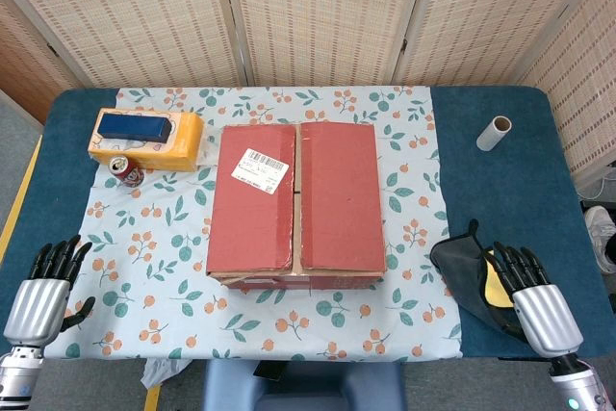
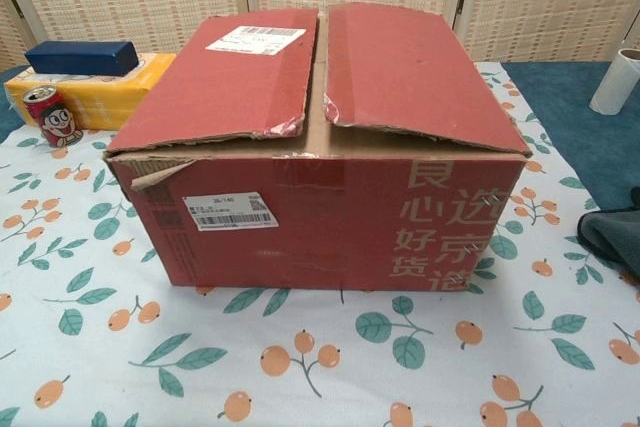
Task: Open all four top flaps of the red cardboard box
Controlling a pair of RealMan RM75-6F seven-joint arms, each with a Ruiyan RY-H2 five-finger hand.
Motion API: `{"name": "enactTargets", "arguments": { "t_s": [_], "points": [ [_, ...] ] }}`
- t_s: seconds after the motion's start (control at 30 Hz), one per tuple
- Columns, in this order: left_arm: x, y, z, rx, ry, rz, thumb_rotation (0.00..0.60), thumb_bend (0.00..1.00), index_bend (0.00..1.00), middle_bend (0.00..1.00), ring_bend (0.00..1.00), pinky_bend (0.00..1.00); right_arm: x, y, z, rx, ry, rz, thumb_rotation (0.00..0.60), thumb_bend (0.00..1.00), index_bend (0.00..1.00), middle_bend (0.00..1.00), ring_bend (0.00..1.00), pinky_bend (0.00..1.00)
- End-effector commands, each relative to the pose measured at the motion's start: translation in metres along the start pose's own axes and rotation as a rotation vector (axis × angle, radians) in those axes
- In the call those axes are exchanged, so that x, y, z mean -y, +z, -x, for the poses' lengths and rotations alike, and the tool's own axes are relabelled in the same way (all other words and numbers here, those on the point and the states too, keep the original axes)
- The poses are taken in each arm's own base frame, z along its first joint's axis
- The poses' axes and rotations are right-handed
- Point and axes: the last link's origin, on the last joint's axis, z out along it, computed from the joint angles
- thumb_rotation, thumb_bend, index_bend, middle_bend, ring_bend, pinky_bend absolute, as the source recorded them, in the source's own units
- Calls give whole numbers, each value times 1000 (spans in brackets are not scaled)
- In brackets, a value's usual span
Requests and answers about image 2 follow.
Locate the red cartoon drink can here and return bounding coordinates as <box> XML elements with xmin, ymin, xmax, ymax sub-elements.
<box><xmin>23</xmin><ymin>85</ymin><xmax>85</xmax><ymax>149</ymax></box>

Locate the floral fruit print tablecloth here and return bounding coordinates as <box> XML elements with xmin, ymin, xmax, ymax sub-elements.
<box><xmin>0</xmin><ymin>59</ymin><xmax>640</xmax><ymax>427</ymax></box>

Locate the white cardboard tube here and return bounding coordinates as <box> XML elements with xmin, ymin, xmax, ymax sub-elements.
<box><xmin>588</xmin><ymin>47</ymin><xmax>640</xmax><ymax>114</ymax></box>

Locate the red cardboard shipping box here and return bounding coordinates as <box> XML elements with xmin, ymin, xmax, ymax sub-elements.
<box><xmin>102</xmin><ymin>0</ymin><xmax>534</xmax><ymax>294</ymax></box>

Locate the grey and yellow cloth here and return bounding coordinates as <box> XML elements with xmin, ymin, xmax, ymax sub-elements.
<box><xmin>578</xmin><ymin>186</ymin><xmax>640</xmax><ymax>273</ymax></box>

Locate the yellow tissue pack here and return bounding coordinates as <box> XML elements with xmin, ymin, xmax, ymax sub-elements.
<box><xmin>3</xmin><ymin>52</ymin><xmax>177</xmax><ymax>131</ymax></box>

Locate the dark blue rectangular box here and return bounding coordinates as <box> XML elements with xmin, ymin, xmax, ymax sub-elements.
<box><xmin>24</xmin><ymin>40</ymin><xmax>140</xmax><ymax>77</ymax></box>

